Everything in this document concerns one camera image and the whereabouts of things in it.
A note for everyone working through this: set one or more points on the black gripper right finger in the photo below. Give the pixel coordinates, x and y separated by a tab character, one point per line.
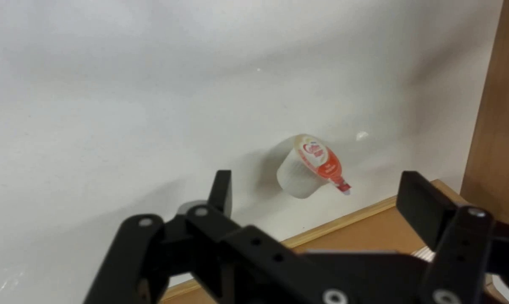
462	253

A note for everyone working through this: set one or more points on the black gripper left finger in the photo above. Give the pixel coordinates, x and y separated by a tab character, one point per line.
136	258

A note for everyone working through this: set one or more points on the white creamer pod red lid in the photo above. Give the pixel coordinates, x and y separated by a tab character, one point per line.
298	174

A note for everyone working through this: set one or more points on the tiered wooden organizer shelf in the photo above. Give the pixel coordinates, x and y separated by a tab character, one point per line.
499	112

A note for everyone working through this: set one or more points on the long low wooden box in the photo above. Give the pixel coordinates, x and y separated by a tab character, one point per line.
373	230

